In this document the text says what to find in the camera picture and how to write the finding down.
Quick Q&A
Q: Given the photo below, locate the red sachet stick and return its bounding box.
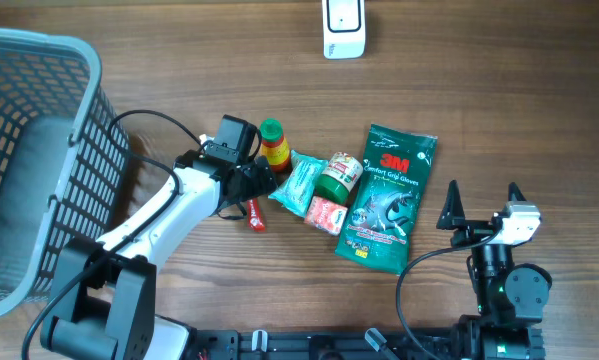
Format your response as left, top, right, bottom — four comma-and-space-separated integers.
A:
247, 198, 266, 232

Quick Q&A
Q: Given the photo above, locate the green cap sauce bottle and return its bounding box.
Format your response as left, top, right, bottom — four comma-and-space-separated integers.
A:
259, 118, 291, 173

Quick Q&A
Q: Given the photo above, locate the teal tissue packet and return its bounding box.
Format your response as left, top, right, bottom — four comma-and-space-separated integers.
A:
268, 150, 328, 218

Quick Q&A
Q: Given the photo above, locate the green 3M gloves packet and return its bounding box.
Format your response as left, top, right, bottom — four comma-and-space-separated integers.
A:
335, 124, 438, 274

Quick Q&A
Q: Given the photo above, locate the red tissue packet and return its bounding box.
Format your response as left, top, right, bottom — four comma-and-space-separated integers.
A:
304, 196, 348, 236

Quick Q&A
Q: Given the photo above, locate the green lid jar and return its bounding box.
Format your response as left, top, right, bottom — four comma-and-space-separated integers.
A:
314, 152, 363, 205

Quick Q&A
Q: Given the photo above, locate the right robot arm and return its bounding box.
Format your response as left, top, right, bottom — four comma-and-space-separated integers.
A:
437, 180, 552, 360

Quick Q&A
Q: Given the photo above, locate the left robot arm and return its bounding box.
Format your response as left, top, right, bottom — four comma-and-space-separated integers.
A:
29, 115, 277, 359

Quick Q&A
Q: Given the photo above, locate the white barcode scanner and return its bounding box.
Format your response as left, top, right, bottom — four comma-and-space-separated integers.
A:
322, 0, 366, 60

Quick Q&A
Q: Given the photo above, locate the grey plastic mesh basket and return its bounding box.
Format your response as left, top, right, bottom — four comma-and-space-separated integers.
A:
0, 28, 128, 317

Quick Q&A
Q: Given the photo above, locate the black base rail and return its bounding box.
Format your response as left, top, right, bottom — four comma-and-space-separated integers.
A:
182, 324, 546, 360

